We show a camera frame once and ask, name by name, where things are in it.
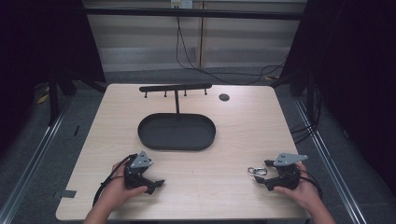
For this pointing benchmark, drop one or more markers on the black horizontal frame bar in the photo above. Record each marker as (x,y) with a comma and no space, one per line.
(193,13)

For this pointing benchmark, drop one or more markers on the black hook stand with tray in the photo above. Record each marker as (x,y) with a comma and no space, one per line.
(177,132)

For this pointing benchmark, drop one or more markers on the person's left hand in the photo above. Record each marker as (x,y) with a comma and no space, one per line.
(115,191)

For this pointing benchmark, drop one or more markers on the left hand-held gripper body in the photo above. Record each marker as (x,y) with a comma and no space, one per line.
(136,179)

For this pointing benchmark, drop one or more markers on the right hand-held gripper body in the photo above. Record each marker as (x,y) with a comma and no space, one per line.
(288,179)

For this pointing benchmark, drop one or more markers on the metal floor rail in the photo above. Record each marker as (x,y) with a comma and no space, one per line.
(334,174)
(29,169)

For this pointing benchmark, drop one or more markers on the grey tape strip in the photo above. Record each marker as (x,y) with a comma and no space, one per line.
(67,194)

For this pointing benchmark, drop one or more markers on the yellow floor object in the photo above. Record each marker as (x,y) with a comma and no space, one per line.
(42,99)

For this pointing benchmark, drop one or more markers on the dark curtain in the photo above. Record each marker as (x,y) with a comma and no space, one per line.
(40,46)
(351,77)

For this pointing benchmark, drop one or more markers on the person's right hand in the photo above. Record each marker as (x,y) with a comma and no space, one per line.
(306,194)

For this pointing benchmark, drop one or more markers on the round black table grommet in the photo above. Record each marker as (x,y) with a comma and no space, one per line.
(224,97)

